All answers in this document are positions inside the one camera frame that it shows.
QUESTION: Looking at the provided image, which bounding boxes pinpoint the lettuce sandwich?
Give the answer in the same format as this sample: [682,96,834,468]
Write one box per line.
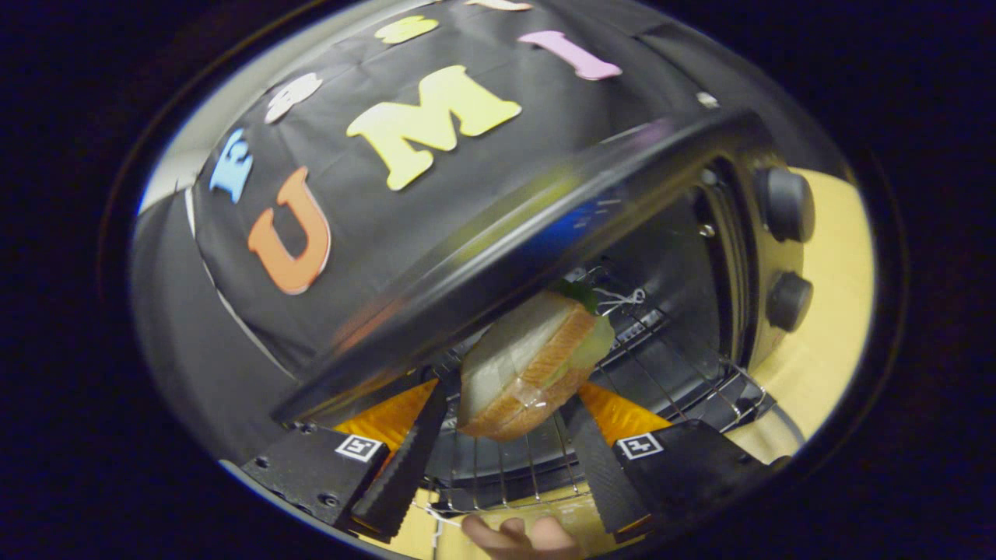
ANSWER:
[455,282,617,444]

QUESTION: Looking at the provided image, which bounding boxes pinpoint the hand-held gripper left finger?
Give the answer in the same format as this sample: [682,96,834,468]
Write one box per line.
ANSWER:
[237,379,451,543]

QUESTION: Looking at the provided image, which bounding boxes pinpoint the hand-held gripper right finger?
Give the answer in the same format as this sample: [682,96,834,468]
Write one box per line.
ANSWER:
[562,381,791,543]

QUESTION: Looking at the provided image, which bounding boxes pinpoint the black toaster oven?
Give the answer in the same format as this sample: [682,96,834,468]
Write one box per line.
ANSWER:
[272,109,818,545]

